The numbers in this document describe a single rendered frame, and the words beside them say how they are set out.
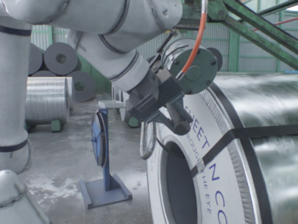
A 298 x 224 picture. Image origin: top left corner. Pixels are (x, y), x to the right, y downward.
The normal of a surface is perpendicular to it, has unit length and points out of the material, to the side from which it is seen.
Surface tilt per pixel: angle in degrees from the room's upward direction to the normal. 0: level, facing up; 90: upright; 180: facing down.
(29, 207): 71
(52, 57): 90
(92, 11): 132
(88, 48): 122
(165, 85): 115
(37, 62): 90
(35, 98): 79
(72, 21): 153
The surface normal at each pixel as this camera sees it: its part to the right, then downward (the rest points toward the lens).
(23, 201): 0.92, -0.28
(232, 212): -0.97, 0.04
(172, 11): 0.78, -0.10
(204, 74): 0.16, 0.55
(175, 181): 0.24, -0.14
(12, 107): 0.65, 0.46
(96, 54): -0.27, 0.79
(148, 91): -0.63, -0.58
